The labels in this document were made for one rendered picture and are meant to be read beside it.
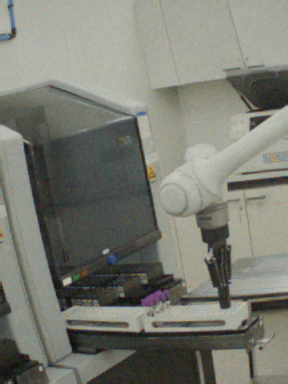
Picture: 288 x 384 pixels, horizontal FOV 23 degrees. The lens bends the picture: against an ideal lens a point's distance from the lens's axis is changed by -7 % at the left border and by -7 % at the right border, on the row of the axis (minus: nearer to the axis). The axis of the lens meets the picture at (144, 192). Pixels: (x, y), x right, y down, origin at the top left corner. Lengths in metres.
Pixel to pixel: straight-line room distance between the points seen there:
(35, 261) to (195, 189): 0.62
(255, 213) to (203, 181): 2.73
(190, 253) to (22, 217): 2.70
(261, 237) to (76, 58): 1.55
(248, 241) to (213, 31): 1.38
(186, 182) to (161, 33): 3.24
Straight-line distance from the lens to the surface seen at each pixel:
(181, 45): 4.82
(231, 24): 4.65
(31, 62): 3.97
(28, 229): 2.12
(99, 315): 2.19
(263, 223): 4.43
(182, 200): 1.69
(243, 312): 2.00
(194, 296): 2.36
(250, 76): 4.50
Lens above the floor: 1.47
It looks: 7 degrees down
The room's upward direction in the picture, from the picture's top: 11 degrees counter-clockwise
